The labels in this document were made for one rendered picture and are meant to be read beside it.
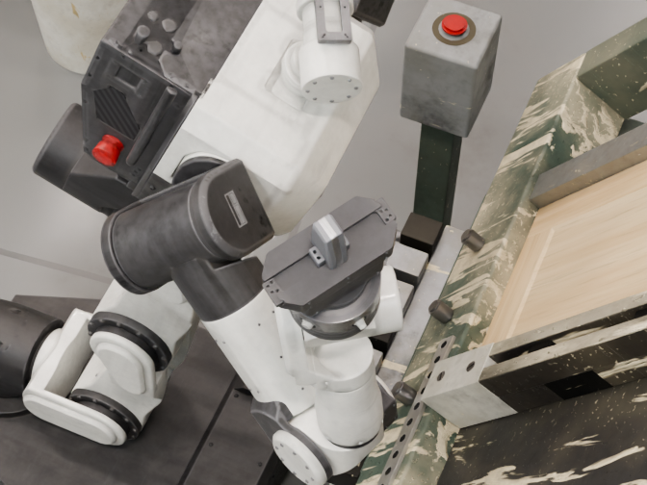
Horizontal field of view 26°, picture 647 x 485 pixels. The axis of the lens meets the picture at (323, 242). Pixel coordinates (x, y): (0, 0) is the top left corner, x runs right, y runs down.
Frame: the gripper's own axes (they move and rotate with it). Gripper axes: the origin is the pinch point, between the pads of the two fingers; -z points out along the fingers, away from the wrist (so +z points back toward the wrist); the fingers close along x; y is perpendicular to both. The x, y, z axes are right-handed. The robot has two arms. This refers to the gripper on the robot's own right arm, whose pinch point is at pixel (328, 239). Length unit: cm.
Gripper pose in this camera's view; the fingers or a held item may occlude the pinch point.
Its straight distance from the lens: 114.0
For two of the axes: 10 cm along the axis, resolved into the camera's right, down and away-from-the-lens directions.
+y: 5.5, 7.9, -2.6
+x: 8.3, -5.4, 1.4
